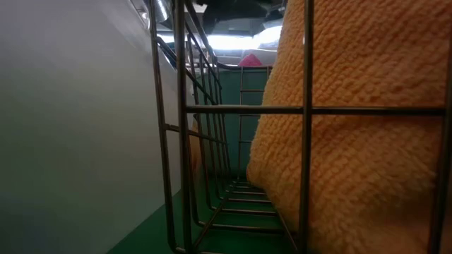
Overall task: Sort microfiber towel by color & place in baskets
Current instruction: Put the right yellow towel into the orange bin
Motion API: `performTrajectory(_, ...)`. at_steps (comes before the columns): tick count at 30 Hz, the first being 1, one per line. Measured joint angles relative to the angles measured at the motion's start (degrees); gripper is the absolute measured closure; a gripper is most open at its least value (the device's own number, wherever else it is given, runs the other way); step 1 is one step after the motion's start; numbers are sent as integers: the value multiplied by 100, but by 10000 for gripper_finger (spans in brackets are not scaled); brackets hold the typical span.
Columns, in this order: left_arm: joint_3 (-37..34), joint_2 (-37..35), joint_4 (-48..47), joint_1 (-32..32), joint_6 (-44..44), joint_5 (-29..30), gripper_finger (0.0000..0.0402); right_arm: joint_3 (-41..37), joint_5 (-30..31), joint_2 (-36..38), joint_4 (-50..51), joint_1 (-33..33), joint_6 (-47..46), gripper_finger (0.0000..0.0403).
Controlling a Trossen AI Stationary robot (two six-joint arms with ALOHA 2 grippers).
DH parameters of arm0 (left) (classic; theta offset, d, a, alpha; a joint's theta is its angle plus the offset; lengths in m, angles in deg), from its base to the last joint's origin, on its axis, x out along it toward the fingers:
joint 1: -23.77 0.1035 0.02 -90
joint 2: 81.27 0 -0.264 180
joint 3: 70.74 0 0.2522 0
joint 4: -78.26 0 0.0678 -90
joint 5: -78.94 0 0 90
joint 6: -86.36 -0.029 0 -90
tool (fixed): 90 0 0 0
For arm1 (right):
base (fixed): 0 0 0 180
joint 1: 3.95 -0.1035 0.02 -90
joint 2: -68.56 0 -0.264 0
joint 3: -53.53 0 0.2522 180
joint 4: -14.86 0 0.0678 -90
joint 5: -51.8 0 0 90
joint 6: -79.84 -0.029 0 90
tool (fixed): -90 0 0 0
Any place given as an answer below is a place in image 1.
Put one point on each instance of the pink microfiber towel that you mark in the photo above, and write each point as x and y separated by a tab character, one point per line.
250	61

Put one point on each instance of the orange microfiber towel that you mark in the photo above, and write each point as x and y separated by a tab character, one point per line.
370	176

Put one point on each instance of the small teal plastic bin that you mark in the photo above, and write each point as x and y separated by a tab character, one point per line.
252	123

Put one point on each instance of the amber translucent plastic bin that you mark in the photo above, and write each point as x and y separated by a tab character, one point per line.
195	148

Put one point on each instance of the large pale teal plastic bin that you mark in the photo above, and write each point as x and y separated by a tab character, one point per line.
70	123

